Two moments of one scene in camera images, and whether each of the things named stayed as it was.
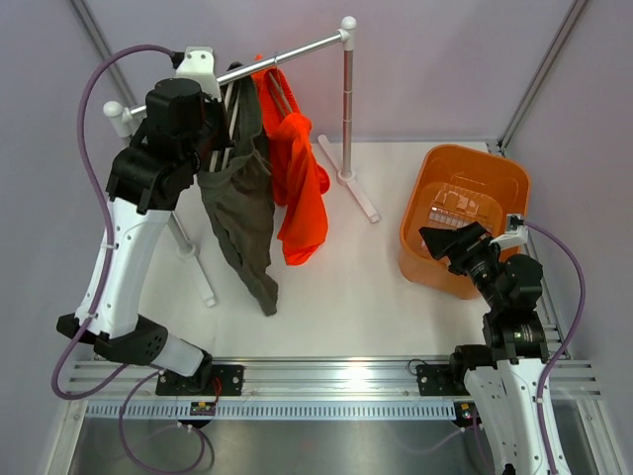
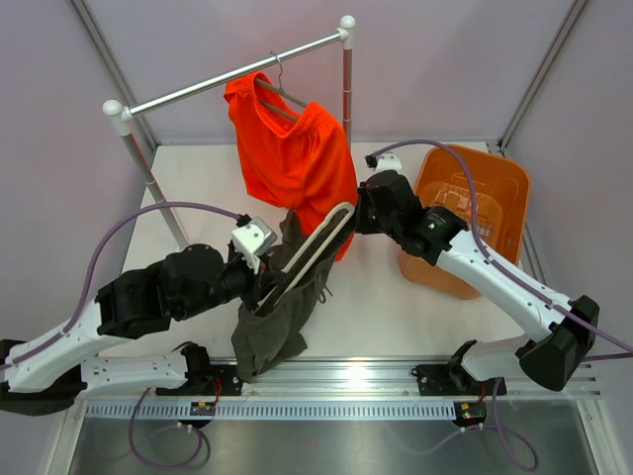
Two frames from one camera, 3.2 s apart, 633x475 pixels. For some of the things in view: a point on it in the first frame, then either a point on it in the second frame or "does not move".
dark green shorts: [237, 189] -> [264, 340]
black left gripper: [217, 107] -> [257, 283]
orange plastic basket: [452, 185] does not move
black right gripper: [474, 239] -> [362, 224]
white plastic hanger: [226, 153] -> [351, 209]
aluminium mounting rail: [296, 380] does not move
